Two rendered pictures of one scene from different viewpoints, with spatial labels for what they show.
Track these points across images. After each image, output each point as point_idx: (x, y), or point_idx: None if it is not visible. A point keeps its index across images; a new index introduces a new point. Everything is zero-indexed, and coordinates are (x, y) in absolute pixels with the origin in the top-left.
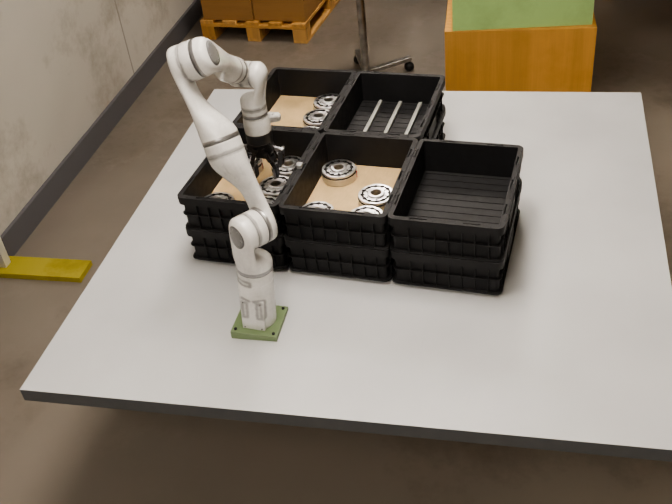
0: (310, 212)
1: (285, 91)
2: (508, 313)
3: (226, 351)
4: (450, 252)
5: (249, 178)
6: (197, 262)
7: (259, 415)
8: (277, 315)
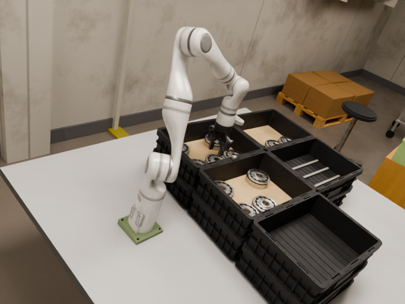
0: (212, 184)
1: (271, 124)
2: None
3: (106, 228)
4: (278, 274)
5: (177, 134)
6: None
7: (77, 281)
8: (152, 230)
